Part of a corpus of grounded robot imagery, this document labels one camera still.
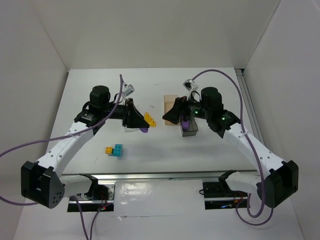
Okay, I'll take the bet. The purple lego in grey bin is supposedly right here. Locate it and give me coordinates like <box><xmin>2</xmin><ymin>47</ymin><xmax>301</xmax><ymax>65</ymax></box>
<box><xmin>181</xmin><ymin>120</ymin><xmax>189</xmax><ymax>130</ymax></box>

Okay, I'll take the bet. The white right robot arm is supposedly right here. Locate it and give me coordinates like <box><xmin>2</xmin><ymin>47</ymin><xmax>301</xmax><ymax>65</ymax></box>
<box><xmin>162</xmin><ymin>87</ymin><xmax>299</xmax><ymax>208</ymax></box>

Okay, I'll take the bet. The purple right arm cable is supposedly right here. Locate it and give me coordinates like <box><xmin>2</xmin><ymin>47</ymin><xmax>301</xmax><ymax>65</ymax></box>
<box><xmin>192</xmin><ymin>69</ymin><xmax>275</xmax><ymax>226</ymax></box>

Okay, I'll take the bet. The yellow square lego brick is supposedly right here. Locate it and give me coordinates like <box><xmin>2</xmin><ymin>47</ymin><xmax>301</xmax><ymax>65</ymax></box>
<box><xmin>105</xmin><ymin>146</ymin><xmax>114</xmax><ymax>155</ymax></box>

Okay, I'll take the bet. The yellow lego piece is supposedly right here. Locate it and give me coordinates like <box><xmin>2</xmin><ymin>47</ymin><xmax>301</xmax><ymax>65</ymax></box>
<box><xmin>144</xmin><ymin>112</ymin><xmax>157</xmax><ymax>128</ymax></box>

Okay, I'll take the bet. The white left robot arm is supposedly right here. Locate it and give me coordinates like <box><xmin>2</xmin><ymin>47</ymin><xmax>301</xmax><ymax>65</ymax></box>
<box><xmin>21</xmin><ymin>84</ymin><xmax>150</xmax><ymax>209</ymax></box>

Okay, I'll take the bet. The aluminium front rail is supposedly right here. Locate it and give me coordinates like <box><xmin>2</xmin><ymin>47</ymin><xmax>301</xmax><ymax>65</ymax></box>
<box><xmin>56</xmin><ymin>170</ymin><xmax>258</xmax><ymax>181</ymax></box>

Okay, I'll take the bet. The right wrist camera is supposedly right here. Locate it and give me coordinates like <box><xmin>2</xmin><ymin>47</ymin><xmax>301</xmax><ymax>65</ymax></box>
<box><xmin>182</xmin><ymin>79</ymin><xmax>199</xmax><ymax>92</ymax></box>

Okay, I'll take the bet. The purple lego brick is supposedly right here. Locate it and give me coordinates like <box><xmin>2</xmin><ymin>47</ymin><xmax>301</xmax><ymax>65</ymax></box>
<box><xmin>139</xmin><ymin>128</ymin><xmax>149</xmax><ymax>133</ymax></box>

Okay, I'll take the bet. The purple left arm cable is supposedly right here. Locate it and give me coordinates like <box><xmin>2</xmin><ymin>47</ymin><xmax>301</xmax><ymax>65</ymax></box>
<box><xmin>0</xmin><ymin>73</ymin><xmax>126</xmax><ymax>240</ymax></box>

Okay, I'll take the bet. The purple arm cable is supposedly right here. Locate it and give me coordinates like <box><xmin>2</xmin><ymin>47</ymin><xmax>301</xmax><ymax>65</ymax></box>
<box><xmin>0</xmin><ymin>73</ymin><xmax>126</xmax><ymax>240</ymax></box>
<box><xmin>192</xmin><ymin>69</ymin><xmax>275</xmax><ymax>226</ymax></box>

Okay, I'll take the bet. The dark grey plastic container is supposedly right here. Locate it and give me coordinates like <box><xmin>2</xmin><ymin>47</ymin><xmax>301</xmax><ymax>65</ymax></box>
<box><xmin>180</xmin><ymin>118</ymin><xmax>198</xmax><ymax>137</ymax></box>

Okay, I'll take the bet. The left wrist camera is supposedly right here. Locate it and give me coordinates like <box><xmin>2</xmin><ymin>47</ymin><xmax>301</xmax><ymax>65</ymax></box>
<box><xmin>122</xmin><ymin>84</ymin><xmax>135</xmax><ymax>98</ymax></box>

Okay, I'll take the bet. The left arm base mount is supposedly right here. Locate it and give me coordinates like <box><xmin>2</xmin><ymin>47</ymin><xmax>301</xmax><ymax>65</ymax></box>
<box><xmin>75</xmin><ymin>181</ymin><xmax>116</xmax><ymax>213</ymax></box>

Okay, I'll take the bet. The teal lego brick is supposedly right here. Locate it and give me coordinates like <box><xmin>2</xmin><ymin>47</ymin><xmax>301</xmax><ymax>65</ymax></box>
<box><xmin>111</xmin><ymin>144</ymin><xmax>123</xmax><ymax>158</ymax></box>

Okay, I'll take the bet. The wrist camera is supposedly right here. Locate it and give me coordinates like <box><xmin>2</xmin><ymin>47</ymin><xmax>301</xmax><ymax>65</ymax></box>
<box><xmin>122</xmin><ymin>84</ymin><xmax>135</xmax><ymax>98</ymax></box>
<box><xmin>182</xmin><ymin>79</ymin><xmax>199</xmax><ymax>92</ymax></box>

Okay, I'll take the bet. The amber plastic container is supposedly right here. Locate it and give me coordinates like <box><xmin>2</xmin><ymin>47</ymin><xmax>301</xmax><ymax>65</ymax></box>
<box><xmin>163</xmin><ymin>95</ymin><xmax>179</xmax><ymax>126</ymax></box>

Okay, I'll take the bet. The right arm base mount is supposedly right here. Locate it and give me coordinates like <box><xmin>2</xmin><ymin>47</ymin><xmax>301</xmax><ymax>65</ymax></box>
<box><xmin>199</xmin><ymin>182</ymin><xmax>248</xmax><ymax>210</ymax></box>

